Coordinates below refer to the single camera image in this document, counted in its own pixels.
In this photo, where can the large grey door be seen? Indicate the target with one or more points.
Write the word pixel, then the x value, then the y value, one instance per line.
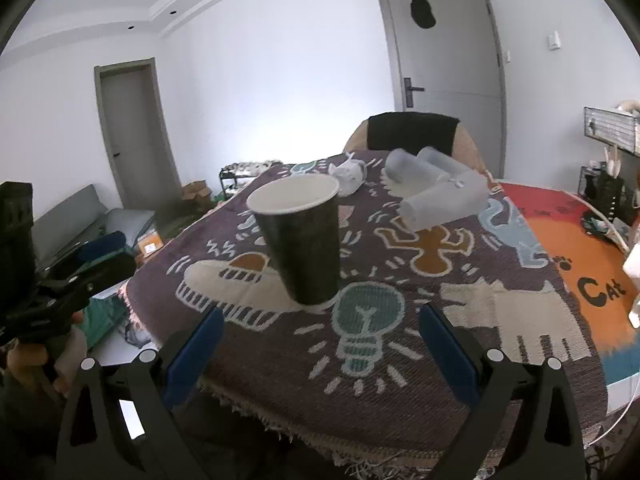
pixel 450 60

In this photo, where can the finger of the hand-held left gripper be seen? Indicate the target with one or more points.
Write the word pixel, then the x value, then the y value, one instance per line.
pixel 95 277
pixel 102 245

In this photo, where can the orange cat mat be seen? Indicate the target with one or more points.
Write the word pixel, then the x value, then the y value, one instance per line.
pixel 595 255

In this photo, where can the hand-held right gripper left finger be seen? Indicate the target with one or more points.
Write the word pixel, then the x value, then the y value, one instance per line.
pixel 194 357

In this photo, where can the person's left hand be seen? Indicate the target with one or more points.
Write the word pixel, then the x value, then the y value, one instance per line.
pixel 77 355

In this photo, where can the black cloth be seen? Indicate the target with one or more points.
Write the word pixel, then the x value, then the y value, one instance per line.
pixel 412 132

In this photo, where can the black shoe rack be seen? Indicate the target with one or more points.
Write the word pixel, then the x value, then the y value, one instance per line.
pixel 240 172

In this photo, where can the black hanging door ornament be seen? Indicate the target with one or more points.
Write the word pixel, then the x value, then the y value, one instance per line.
pixel 423 12

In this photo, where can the grey sofa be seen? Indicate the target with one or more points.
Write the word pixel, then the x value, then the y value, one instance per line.
pixel 70 220

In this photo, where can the orange box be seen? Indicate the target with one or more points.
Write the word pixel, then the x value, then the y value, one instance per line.
pixel 149 245

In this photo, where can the black paper cup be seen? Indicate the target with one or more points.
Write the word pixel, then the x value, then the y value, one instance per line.
pixel 300 240

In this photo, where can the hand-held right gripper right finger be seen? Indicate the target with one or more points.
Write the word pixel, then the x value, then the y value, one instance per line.
pixel 448 355

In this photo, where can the crumpled white plastic bag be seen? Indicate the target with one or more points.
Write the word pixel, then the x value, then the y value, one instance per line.
pixel 350 175

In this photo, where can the cardboard boxes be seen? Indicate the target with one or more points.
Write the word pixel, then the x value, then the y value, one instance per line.
pixel 196 194

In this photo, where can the narrow grey door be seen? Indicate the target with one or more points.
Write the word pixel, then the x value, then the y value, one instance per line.
pixel 135 135

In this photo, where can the printed purple blanket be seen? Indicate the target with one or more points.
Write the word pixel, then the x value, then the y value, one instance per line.
pixel 380 320

